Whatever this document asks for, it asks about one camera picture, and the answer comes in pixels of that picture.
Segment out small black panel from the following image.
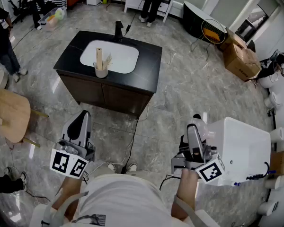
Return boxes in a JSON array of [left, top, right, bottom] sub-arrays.
[[247, 40, 257, 53]]

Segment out person's left forearm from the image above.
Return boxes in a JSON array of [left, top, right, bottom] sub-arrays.
[[51, 174, 86, 218]]

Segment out person's right shoe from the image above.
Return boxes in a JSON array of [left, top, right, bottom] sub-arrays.
[[126, 163, 138, 174]]

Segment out black power cable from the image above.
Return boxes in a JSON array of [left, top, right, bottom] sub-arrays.
[[121, 118, 141, 174]]

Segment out dark wooden vanity cabinet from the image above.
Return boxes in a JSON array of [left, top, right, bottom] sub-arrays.
[[56, 69, 154, 118]]

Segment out round wooden table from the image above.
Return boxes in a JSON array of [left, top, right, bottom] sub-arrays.
[[0, 88, 49, 148]]

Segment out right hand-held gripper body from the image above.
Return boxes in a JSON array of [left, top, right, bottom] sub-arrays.
[[171, 136, 226, 184]]

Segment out black office chair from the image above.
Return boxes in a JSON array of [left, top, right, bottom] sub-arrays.
[[8, 0, 29, 25]]

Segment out dark green bathtub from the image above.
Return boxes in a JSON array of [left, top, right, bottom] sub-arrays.
[[182, 0, 228, 39]]

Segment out person's beige trousers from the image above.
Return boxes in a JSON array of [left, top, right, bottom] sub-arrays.
[[89, 166, 145, 182]]

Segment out small beige tube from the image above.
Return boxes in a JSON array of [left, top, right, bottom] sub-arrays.
[[102, 53, 113, 70]]

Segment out person's right forearm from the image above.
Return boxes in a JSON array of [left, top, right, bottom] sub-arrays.
[[171, 168, 199, 219]]

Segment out small cardboard box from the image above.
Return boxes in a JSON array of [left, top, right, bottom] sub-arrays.
[[269, 150, 284, 176]]

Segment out grey roller blind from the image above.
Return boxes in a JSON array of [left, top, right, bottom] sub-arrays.
[[210, 0, 261, 28]]

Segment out black framed mirror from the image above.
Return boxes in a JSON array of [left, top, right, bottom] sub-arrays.
[[235, 0, 279, 43]]

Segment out white ceramic toilet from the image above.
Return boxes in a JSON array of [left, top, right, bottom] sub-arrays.
[[269, 126, 284, 144], [259, 72, 280, 89], [264, 91, 284, 111], [265, 175, 282, 190], [257, 201, 279, 216]]

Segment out large cardboard box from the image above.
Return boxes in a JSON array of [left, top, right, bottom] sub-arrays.
[[222, 43, 262, 82]]

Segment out gold wire chair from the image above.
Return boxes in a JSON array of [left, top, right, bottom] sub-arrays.
[[190, 18, 228, 62]]

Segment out clear plastic storage bin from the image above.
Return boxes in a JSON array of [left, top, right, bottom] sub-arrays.
[[37, 7, 68, 32]]

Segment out orange seat cushion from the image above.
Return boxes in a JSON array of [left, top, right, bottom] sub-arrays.
[[203, 27, 222, 43]]

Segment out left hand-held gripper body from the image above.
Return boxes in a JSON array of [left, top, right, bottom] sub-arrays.
[[49, 139, 96, 180]]

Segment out beige cup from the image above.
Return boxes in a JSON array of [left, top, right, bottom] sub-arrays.
[[93, 62, 109, 79]]

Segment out grey forearm strap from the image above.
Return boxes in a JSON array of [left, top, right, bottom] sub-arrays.
[[171, 195, 204, 227], [41, 190, 89, 226]]

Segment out black faucet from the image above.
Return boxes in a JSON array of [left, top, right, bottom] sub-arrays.
[[113, 20, 124, 43]]

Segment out white sink basin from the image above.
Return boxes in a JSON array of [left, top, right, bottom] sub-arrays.
[[80, 40, 140, 75]]

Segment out person's white shirt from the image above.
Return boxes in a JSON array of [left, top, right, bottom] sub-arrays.
[[30, 174, 220, 227]]

